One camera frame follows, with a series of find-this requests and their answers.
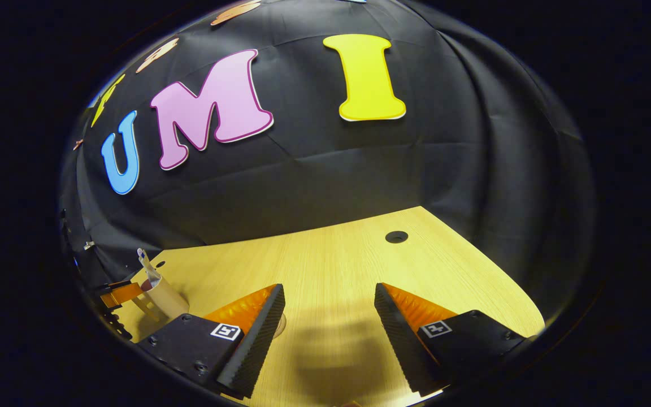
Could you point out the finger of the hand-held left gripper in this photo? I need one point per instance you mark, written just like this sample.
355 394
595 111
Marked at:
125 293

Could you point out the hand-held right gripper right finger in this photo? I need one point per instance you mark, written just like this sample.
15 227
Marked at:
399 345

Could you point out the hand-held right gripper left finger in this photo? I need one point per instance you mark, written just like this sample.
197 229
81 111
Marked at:
257 345

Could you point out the round brown coaster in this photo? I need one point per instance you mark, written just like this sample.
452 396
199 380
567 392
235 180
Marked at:
281 327

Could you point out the white toothpaste tube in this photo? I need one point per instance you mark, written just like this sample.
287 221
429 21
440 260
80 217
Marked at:
149 270

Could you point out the beige cup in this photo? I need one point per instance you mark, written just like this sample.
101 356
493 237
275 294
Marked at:
168 299

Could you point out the wooden desktop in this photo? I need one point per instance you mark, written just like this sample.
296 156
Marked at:
348 265

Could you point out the round black desk grommet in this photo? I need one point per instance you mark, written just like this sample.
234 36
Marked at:
396 237

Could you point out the black backdrop cloth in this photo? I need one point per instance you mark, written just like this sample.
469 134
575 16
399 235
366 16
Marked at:
331 169

